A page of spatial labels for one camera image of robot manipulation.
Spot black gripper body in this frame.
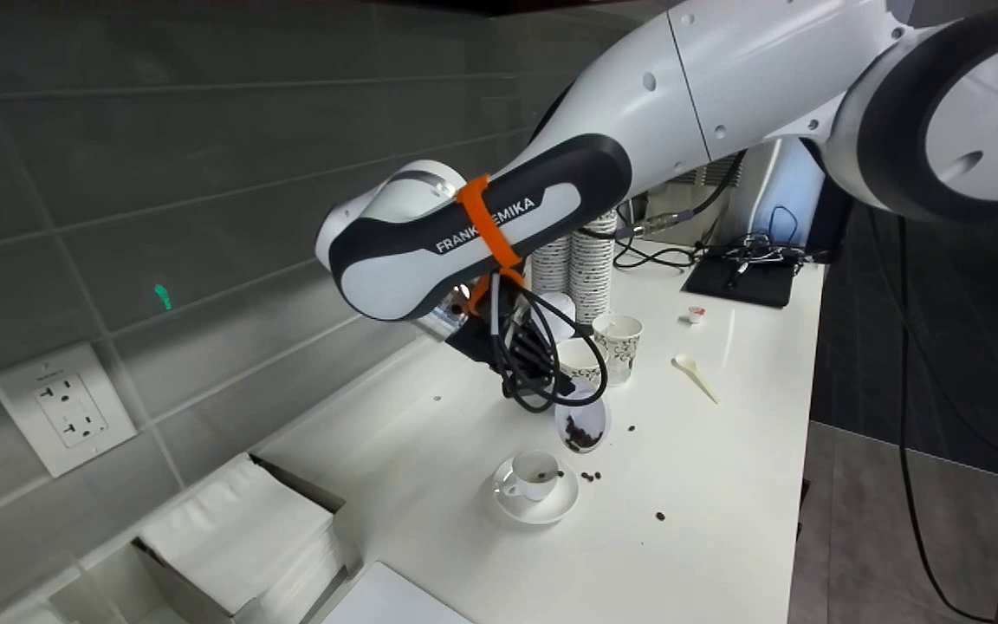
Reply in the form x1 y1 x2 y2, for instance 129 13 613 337
447 305 534 376

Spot dark coffee bean heap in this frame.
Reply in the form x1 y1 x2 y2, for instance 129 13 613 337
560 411 607 454

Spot patterned paper cup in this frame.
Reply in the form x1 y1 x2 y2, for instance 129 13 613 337
553 337 608 403
589 310 646 388

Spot white tea cup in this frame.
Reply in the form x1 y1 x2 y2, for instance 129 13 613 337
502 447 563 507

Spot tall sleeved paper cup stack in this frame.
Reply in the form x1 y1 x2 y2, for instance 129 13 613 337
522 234 577 305

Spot cream plastic spoon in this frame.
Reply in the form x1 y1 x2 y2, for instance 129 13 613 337
667 354 723 410

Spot black device on counter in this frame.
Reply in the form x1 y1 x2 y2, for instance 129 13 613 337
682 241 802 310

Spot white flat tray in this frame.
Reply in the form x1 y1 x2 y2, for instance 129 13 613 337
322 557 474 624

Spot white napkin dispenser box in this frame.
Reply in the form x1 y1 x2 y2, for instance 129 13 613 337
129 450 368 624

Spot black robot wrist cable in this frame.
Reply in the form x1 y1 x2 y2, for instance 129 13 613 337
496 272 613 417

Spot orange cable strap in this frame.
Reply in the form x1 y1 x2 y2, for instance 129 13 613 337
455 169 527 280

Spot black hanging cable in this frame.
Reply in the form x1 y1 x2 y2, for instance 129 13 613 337
890 215 971 624

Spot white wall outlet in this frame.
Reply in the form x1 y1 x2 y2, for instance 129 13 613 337
0 338 139 481

